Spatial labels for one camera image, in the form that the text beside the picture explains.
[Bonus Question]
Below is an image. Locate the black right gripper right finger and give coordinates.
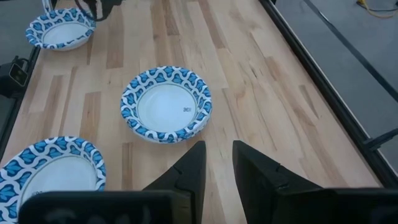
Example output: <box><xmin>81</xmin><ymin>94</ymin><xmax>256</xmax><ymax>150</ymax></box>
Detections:
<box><xmin>232</xmin><ymin>139</ymin><xmax>324</xmax><ymax>224</ymax></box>

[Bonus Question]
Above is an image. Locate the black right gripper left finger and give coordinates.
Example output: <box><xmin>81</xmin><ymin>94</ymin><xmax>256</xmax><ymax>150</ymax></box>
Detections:
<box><xmin>142</xmin><ymin>140</ymin><xmax>208</xmax><ymax>224</ymax></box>

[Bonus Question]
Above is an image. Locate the blue patterned paper bowl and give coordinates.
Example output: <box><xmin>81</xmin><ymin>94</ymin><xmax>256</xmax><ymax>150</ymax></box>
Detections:
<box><xmin>25</xmin><ymin>7</ymin><xmax>96</xmax><ymax>52</ymax></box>
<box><xmin>0</xmin><ymin>136</ymin><xmax>107</xmax><ymax>224</ymax></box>
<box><xmin>120</xmin><ymin>65</ymin><xmax>213</xmax><ymax>142</ymax></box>
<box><xmin>124</xmin><ymin>116</ymin><xmax>213</xmax><ymax>144</ymax></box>

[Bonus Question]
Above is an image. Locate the small black camera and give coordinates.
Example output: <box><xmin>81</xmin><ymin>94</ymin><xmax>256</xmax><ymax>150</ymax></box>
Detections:
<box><xmin>0</xmin><ymin>55</ymin><xmax>32</xmax><ymax>98</ymax></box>

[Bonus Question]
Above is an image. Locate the yellow cable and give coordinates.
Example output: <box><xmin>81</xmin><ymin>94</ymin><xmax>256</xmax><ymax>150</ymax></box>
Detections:
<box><xmin>356</xmin><ymin>0</ymin><xmax>398</xmax><ymax>19</ymax></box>

